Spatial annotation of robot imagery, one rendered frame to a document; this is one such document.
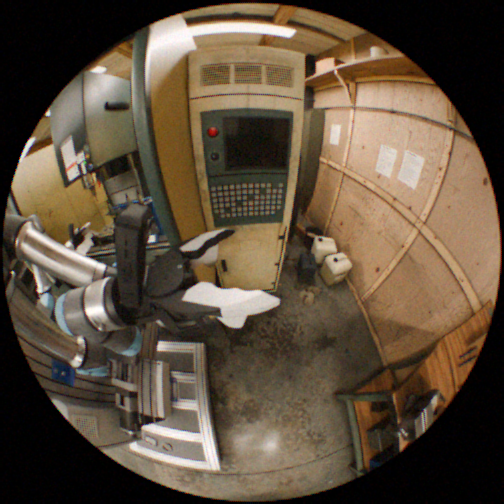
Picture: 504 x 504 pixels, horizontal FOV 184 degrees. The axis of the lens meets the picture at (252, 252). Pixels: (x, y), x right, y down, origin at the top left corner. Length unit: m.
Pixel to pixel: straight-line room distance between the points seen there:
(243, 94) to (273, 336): 1.88
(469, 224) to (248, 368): 2.14
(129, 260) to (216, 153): 0.73
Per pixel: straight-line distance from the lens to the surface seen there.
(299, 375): 1.66
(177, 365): 1.53
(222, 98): 0.87
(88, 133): 1.31
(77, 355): 0.57
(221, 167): 0.84
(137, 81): 0.50
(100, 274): 0.40
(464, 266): 1.47
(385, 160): 1.79
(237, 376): 1.60
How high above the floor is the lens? 1.59
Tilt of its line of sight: 45 degrees down
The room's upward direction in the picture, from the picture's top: straight up
